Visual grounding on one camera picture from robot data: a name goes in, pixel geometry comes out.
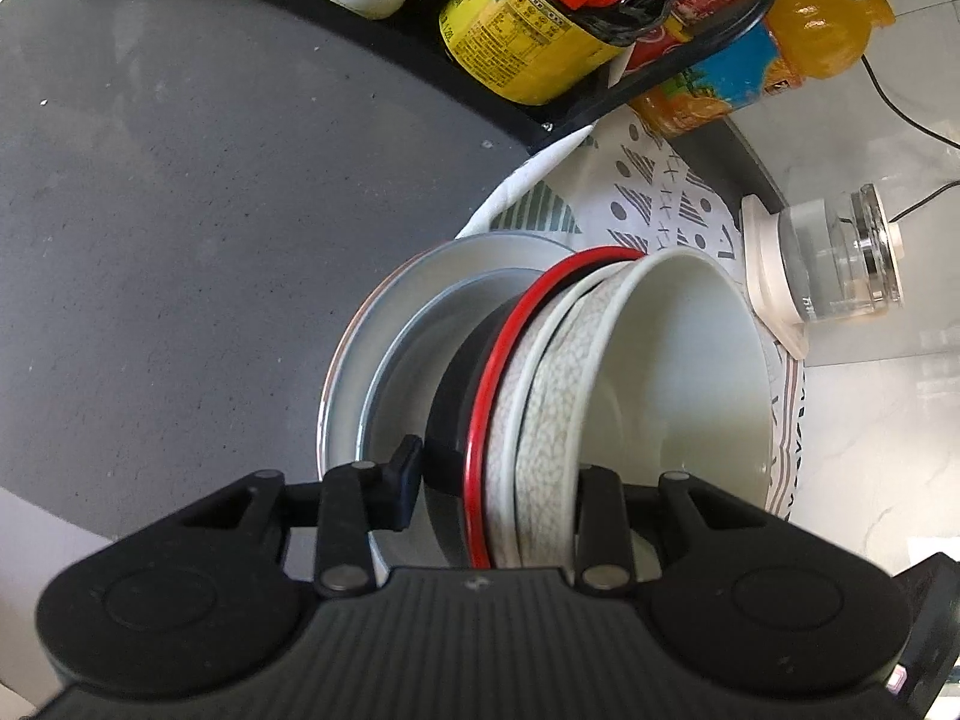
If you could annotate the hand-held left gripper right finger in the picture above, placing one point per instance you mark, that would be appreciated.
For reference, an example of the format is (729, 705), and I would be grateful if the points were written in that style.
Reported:
(600, 514)

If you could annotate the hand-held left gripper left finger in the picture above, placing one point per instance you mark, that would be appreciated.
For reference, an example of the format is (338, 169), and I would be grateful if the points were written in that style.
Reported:
(411, 491)

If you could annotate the black bowl with red rim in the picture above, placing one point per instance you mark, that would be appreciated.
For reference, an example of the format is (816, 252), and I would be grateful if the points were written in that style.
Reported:
(456, 405)

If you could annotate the grey crackle pattern bowl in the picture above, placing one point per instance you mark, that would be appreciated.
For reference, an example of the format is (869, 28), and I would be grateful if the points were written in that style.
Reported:
(555, 405)

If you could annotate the white ceramic bowl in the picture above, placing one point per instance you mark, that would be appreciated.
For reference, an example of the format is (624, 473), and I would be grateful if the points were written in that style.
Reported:
(675, 375)

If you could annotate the plain white plate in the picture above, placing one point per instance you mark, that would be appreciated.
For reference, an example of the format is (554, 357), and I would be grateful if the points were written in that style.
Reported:
(386, 330)

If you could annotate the beige kettle base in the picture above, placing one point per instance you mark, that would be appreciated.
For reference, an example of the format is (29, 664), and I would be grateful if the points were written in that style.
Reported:
(759, 270)

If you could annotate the patterned white table mat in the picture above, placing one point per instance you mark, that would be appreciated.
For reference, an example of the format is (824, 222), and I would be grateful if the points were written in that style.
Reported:
(637, 195)

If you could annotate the black storage rack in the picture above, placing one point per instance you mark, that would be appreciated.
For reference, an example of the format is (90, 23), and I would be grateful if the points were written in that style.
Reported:
(525, 124)

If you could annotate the orange juice bottle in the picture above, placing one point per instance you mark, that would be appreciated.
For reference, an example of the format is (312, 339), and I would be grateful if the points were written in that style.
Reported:
(795, 37)

